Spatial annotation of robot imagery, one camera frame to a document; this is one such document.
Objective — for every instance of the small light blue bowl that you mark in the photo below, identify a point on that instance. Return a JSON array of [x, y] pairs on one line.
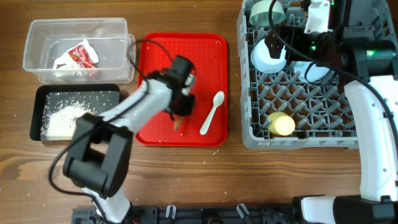
[[262, 60]]

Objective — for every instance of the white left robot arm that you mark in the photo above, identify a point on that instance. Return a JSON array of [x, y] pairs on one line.
[[97, 160]]

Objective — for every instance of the light blue plate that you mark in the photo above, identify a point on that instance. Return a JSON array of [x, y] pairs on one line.
[[315, 73]]

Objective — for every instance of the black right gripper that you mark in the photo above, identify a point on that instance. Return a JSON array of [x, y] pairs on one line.
[[295, 35]]

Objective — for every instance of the grey dishwasher rack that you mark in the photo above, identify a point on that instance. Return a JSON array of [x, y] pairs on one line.
[[320, 109]]

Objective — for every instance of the white rice pile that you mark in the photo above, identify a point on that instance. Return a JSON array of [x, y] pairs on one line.
[[60, 124]]

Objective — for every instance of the brown carrot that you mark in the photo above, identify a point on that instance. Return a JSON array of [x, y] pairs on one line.
[[178, 122]]

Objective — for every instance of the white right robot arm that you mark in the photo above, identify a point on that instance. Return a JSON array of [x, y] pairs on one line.
[[349, 37]]

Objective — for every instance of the clear plastic bin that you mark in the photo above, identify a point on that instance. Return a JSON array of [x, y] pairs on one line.
[[48, 39]]

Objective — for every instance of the red serving tray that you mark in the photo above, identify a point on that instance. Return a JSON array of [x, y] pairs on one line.
[[209, 54]]

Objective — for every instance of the black tray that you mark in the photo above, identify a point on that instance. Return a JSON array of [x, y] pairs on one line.
[[102, 97]]

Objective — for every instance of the red snack wrapper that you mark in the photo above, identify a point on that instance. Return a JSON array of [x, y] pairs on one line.
[[82, 57]]

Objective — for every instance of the mint green bowl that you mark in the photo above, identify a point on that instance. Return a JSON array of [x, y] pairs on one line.
[[260, 13]]

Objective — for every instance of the white napkin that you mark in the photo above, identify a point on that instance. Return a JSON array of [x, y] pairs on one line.
[[61, 64]]

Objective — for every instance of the yellow plastic cup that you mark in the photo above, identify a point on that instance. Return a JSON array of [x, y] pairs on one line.
[[281, 124]]

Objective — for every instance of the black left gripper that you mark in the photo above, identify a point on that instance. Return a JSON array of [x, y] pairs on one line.
[[188, 110]]

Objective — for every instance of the white plastic spoon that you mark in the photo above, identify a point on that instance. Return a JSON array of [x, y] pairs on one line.
[[217, 101]]

